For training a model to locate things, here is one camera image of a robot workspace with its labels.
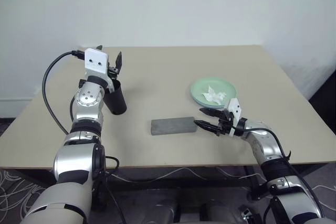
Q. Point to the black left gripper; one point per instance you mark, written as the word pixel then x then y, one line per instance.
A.
pixel 113 72

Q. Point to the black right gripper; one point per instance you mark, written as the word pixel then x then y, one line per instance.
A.
pixel 225 124

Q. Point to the white tissue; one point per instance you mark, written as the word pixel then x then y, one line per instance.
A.
pixel 214 95

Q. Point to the light green plate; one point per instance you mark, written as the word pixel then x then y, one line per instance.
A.
pixel 202 86

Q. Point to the grey glasses case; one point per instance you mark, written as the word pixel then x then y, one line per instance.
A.
pixel 173 125

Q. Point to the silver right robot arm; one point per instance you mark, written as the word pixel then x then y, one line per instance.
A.
pixel 265 148

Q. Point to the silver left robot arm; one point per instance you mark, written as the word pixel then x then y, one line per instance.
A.
pixel 86 98

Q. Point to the light blue plate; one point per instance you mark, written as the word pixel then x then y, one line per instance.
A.
pixel 203 105

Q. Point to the black pen cup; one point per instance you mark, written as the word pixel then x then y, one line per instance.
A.
pixel 116 100

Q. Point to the dark grey rounded shape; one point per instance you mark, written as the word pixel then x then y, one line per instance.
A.
pixel 219 213
pixel 166 213

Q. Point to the small black floor device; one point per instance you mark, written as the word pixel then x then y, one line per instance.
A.
pixel 246 216

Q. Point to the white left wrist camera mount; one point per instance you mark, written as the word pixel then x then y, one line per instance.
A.
pixel 95 57

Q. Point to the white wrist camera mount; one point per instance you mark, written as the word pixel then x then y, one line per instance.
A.
pixel 95 57
pixel 235 106

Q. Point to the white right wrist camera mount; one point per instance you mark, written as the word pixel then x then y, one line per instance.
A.
pixel 235 106

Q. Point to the black table frame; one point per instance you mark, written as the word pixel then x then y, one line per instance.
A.
pixel 183 183

